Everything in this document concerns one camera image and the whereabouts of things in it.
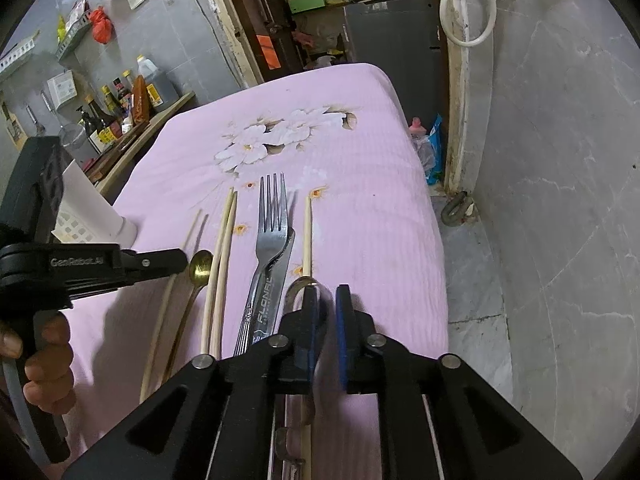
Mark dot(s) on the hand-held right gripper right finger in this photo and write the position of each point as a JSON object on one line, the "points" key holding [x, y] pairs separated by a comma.
{"points": [[344, 332]]}

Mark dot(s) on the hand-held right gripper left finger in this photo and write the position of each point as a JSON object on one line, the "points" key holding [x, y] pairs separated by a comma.
{"points": [[311, 325]]}

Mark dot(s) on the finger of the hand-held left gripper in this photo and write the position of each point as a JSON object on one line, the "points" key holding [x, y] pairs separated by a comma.
{"points": [[160, 261], [110, 290]]}

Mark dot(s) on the silver spoon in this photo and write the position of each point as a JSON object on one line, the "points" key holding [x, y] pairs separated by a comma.
{"points": [[295, 290]]}

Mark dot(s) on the silver table knife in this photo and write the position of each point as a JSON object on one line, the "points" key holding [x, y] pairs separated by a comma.
{"points": [[265, 310]]}

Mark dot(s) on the white plastic utensil basket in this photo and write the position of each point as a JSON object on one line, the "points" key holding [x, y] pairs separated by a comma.
{"points": [[95, 210]]}

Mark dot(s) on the silver fork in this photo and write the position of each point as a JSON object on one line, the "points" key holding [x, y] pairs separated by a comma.
{"points": [[272, 220]]}

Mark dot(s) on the person's left hand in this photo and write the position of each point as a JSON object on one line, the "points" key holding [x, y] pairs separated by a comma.
{"points": [[52, 360]]}

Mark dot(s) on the wooden cutting board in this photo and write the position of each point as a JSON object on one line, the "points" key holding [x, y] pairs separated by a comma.
{"points": [[120, 150]]}

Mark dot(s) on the metal mesh strainer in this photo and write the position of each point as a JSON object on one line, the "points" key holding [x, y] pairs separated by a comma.
{"points": [[72, 137]]}

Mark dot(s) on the yellow label soy sauce bottle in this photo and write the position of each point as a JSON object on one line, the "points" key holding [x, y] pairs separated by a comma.
{"points": [[102, 130]]}

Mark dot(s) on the wooden knife holder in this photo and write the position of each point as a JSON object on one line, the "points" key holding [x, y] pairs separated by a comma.
{"points": [[12, 127]]}

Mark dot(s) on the pink floral blanket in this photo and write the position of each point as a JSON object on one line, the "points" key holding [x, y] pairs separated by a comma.
{"points": [[360, 185]]}

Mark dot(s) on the dark pump bottle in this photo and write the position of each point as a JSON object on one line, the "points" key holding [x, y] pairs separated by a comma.
{"points": [[87, 130]]}

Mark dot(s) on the metal peeler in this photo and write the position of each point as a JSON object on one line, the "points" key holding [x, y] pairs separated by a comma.
{"points": [[34, 120]]}

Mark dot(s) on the metal shackle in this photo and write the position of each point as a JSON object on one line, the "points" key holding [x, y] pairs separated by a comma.
{"points": [[452, 215]]}

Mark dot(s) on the orange-brown sauce pouch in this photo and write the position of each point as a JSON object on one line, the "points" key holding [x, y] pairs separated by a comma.
{"points": [[141, 100]]}

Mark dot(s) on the dark sauce bottle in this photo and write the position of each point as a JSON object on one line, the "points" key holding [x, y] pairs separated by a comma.
{"points": [[112, 102]]}

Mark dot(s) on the red cap sauce bottle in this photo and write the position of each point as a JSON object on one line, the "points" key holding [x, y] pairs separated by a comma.
{"points": [[121, 92]]}

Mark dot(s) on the clear yellow cap bottle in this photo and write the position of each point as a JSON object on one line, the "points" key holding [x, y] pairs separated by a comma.
{"points": [[128, 80]]}

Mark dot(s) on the blue packet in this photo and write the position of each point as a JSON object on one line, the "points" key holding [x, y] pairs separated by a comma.
{"points": [[435, 145]]}

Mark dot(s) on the pink bottle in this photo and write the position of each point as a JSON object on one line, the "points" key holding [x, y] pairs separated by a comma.
{"points": [[417, 127]]}

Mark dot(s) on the red plastic bag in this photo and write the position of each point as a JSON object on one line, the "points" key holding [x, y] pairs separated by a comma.
{"points": [[101, 27]]}

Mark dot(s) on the yellow snack packet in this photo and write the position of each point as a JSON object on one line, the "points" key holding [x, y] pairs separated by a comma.
{"points": [[61, 30]]}

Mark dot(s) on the red snack packets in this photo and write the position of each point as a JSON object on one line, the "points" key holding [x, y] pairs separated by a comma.
{"points": [[77, 12]]}

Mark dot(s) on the grey appliance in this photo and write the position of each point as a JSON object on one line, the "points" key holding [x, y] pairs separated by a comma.
{"points": [[390, 45]]}

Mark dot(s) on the green box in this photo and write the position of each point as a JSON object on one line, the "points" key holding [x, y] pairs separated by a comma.
{"points": [[306, 2]]}

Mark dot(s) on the white wall box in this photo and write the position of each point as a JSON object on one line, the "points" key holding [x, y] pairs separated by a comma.
{"points": [[62, 89]]}

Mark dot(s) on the white wall shelf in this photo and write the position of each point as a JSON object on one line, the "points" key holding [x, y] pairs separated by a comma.
{"points": [[17, 52]]}

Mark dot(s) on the grey wall shelf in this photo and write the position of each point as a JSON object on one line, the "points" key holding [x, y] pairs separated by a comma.
{"points": [[72, 40]]}

